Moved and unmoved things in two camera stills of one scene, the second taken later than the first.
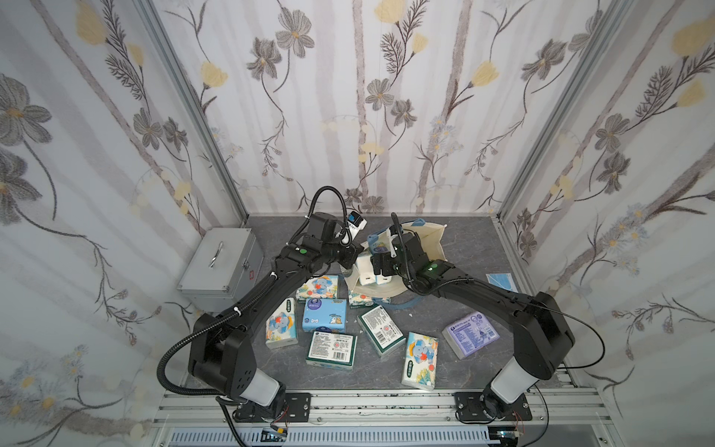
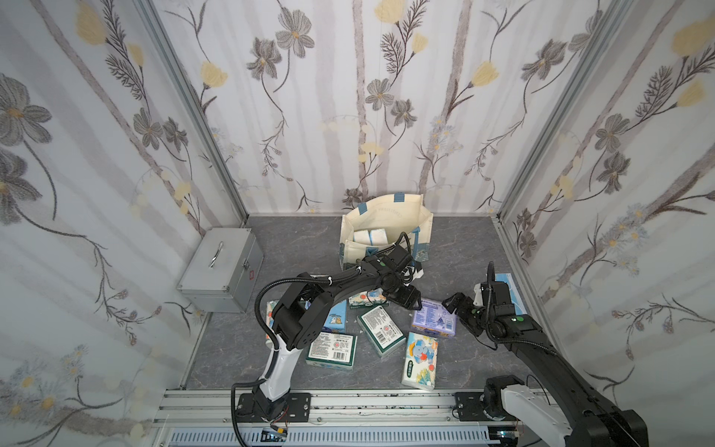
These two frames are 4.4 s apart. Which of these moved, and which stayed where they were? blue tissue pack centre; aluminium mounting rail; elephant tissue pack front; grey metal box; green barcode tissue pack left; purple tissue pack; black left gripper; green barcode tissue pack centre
Moved: purple tissue pack; black left gripper
Stayed: grey metal box; blue tissue pack centre; elephant tissue pack front; green barcode tissue pack left; green barcode tissue pack centre; aluminium mounting rail
